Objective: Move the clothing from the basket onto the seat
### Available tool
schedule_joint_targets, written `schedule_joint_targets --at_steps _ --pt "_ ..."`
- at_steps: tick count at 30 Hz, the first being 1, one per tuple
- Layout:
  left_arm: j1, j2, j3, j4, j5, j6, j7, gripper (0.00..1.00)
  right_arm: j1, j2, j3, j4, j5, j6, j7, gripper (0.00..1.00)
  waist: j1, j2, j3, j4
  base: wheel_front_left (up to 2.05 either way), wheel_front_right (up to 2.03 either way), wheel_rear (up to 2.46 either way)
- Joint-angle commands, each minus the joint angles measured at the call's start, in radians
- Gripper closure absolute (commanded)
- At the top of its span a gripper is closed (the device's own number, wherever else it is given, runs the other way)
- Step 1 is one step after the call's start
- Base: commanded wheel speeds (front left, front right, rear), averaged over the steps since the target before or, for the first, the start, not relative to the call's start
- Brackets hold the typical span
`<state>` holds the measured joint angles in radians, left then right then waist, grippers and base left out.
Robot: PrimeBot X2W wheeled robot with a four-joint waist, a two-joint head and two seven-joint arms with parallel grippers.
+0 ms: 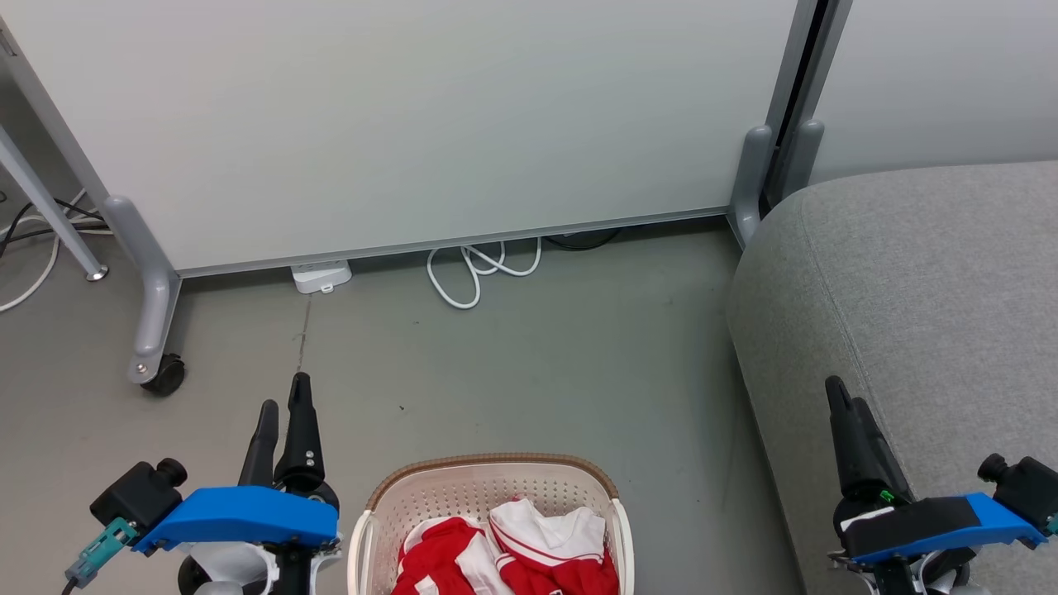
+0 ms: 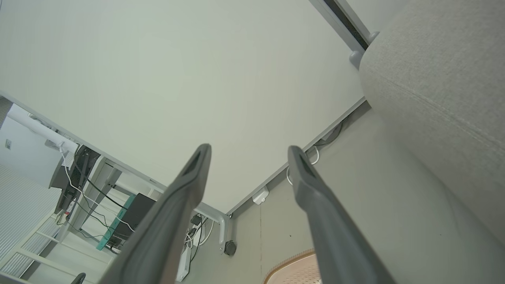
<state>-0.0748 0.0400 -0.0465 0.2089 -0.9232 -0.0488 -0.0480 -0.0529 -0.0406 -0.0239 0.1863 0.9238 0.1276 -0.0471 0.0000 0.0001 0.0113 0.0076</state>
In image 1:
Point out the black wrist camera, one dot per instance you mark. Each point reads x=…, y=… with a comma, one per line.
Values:
x=1025, y=487
x=136, y=496

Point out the red jersey with number print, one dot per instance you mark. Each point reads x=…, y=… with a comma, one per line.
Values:
x=545, y=522

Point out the grey fabric sofa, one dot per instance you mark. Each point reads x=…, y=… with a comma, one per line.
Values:
x=934, y=306

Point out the white power strip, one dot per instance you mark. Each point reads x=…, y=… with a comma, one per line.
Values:
x=321, y=275

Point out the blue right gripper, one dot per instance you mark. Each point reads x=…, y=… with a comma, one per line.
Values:
x=926, y=525

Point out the red and white garment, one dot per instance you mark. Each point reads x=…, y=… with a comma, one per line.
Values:
x=438, y=555

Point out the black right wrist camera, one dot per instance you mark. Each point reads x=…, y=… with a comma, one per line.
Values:
x=1025, y=487

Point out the grey partition leg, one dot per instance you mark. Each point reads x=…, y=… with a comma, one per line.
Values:
x=752, y=182
x=153, y=281
x=806, y=157

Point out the grey metal table leg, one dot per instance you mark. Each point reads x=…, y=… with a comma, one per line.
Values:
x=50, y=207

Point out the cream perforated laundry basket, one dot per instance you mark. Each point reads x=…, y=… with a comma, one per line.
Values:
x=463, y=487

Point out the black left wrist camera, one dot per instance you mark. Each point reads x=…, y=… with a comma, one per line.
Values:
x=136, y=496

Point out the white partition panel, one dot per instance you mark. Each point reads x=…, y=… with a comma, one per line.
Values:
x=413, y=124
x=934, y=74

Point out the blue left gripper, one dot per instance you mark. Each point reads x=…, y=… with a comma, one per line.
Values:
x=248, y=516

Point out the black caster wheel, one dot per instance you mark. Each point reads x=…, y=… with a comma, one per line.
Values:
x=168, y=377

